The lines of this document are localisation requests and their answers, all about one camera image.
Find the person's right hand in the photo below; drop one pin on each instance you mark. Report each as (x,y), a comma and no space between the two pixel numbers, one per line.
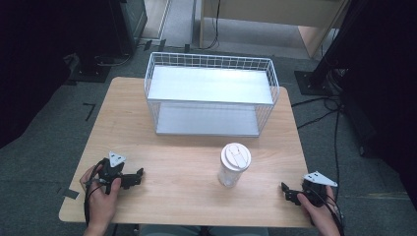
(319,214)

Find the clear cup with white lid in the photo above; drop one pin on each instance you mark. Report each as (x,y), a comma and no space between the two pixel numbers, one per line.
(233,164)

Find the black tape strip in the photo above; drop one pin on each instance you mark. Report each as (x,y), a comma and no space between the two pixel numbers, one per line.
(71,193)

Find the black stand base plate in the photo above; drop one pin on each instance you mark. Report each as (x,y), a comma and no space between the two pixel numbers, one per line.
(89,72)

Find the person's left hand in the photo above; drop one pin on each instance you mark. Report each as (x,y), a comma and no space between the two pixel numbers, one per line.
(102,203)

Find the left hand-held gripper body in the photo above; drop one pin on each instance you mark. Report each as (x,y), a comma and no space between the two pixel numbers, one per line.
(109,172)

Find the black cabinet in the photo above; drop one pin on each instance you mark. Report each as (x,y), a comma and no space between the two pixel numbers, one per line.
(129,23)

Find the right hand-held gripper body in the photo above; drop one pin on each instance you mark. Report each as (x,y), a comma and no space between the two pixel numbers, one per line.
(315,190)

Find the black stand with base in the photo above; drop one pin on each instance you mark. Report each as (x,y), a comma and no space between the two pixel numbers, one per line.
(314,77)

